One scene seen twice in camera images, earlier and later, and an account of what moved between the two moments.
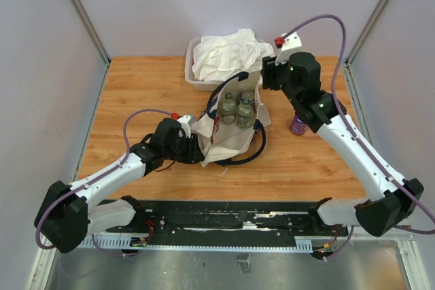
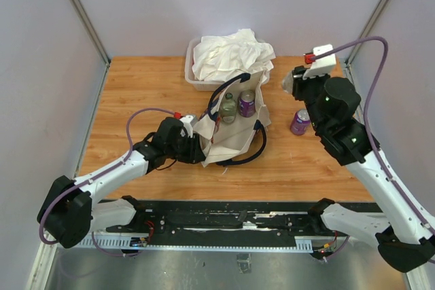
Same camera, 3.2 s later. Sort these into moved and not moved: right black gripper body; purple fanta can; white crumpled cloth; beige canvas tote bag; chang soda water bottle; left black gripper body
Moved: chang soda water bottle; right black gripper body
Not moved: left black gripper body; white crumpled cloth; purple fanta can; beige canvas tote bag
